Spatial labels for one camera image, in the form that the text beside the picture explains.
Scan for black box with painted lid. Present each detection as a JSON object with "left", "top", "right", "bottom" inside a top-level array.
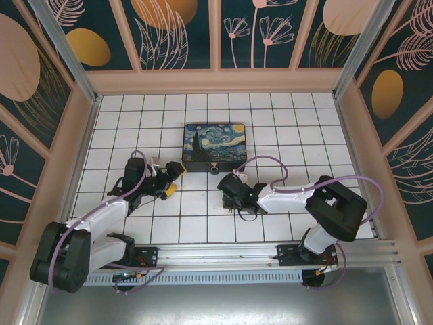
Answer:
[{"left": 182, "top": 123, "right": 247, "bottom": 173}]

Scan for aluminium side strip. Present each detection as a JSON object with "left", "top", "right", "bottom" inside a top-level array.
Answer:
[{"left": 50, "top": 96, "right": 102, "bottom": 244}]

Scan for small circuit board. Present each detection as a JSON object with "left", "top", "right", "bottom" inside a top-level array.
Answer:
[{"left": 113, "top": 270, "right": 143, "bottom": 282}]

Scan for grey metal sheet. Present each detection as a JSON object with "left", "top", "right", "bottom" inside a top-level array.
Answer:
[{"left": 33, "top": 283, "right": 402, "bottom": 325}]

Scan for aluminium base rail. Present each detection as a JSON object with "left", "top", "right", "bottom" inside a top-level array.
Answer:
[{"left": 128, "top": 238, "right": 402, "bottom": 271}]

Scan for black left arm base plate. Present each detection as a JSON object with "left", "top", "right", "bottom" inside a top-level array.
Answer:
[{"left": 130, "top": 246, "right": 160, "bottom": 270}]

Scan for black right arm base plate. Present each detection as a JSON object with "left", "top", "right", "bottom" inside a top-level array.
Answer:
[{"left": 276, "top": 243, "right": 339, "bottom": 268}]

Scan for grey slotted cable duct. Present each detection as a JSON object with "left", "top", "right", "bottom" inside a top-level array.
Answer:
[{"left": 84, "top": 269, "right": 304, "bottom": 286}]

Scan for orange white connector wires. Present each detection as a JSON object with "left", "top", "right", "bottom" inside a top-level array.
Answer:
[{"left": 316, "top": 259, "right": 339, "bottom": 275}]

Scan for aluminium corner post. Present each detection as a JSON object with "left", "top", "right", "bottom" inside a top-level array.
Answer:
[
  {"left": 333, "top": 0, "right": 388, "bottom": 100},
  {"left": 26, "top": 0, "right": 102, "bottom": 106}
]

